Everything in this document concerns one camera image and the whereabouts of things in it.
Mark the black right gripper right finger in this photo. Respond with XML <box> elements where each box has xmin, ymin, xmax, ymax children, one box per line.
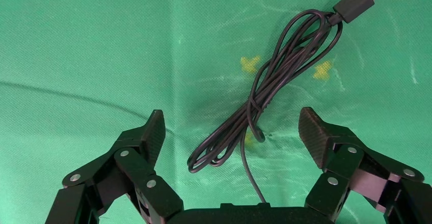
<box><xmin>299</xmin><ymin>107</ymin><xmax>432</xmax><ymax>224</ymax></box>

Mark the green table cloth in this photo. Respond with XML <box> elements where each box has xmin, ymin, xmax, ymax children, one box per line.
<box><xmin>0</xmin><ymin>0</ymin><xmax>432</xmax><ymax>224</ymax></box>

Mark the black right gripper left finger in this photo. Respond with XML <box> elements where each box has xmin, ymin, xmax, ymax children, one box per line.
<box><xmin>45</xmin><ymin>109</ymin><xmax>185</xmax><ymax>224</ymax></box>

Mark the black wired mouse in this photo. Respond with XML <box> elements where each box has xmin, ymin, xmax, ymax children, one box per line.
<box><xmin>187</xmin><ymin>0</ymin><xmax>394</xmax><ymax>205</ymax></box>

